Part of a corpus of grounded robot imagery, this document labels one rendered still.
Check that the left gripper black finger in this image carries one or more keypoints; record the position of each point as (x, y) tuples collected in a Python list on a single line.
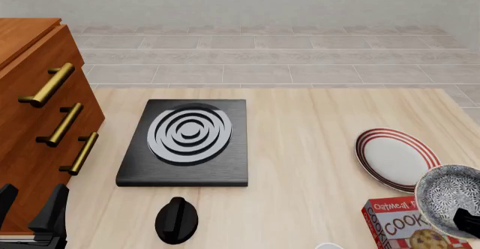
[(7, 201), (50, 212)]

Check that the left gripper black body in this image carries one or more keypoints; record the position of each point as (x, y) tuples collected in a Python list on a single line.
[(41, 240)]

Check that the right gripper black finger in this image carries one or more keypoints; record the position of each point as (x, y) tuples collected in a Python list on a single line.
[(468, 219)]

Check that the black white patterned bowl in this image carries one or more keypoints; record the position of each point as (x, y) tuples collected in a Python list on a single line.
[(442, 192)]

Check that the red oatmeal cookies box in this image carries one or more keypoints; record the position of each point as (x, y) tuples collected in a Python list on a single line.
[(393, 223)]

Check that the white plate with red rings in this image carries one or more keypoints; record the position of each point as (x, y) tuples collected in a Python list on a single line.
[(393, 156)]

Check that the flat black stove plate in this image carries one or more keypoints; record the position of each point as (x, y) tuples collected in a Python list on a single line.
[(142, 164)]

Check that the round black stove knob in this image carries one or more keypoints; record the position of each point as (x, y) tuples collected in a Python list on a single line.
[(176, 223)]

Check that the white mug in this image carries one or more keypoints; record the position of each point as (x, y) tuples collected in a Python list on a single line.
[(328, 246)]

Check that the wooden cabinet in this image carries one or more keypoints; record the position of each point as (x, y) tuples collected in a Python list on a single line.
[(15, 43)]

